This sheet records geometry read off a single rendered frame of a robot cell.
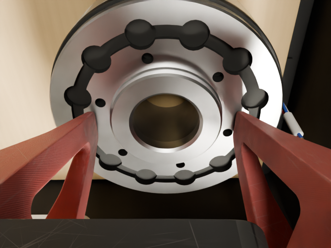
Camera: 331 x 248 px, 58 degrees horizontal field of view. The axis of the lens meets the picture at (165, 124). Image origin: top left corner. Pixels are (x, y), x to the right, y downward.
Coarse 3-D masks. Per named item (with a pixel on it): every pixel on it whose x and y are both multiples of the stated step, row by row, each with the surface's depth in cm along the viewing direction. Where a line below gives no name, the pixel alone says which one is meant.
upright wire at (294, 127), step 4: (284, 104) 14; (284, 108) 14; (284, 112) 14; (288, 112) 13; (284, 116) 13; (288, 116) 13; (292, 116) 13; (288, 120) 13; (292, 120) 13; (288, 124) 13; (292, 124) 13; (296, 124) 12; (292, 128) 12; (296, 128) 12; (300, 128) 12; (292, 132) 12; (296, 132) 12; (300, 132) 12; (300, 136) 12
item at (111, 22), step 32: (128, 0) 10; (160, 0) 10; (192, 0) 10; (96, 32) 11; (128, 32) 11; (160, 32) 11; (192, 32) 11; (224, 32) 11; (256, 32) 11; (64, 64) 12; (96, 64) 12; (128, 64) 12; (160, 64) 12; (192, 64) 12; (224, 64) 12; (256, 64) 12; (64, 96) 13; (96, 96) 12; (224, 96) 12; (256, 96) 13; (224, 128) 13; (96, 160) 15; (128, 160) 15; (192, 160) 15; (224, 160) 15; (160, 192) 16
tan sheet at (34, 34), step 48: (0, 0) 13; (48, 0) 13; (240, 0) 13; (288, 0) 13; (0, 48) 15; (48, 48) 15; (288, 48) 14; (0, 96) 16; (48, 96) 16; (0, 144) 18
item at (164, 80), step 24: (144, 72) 12; (168, 72) 11; (192, 72) 12; (120, 96) 12; (144, 96) 12; (192, 96) 12; (216, 96) 12; (120, 120) 13; (216, 120) 13; (120, 144) 13; (144, 144) 13; (168, 144) 14; (192, 144) 13
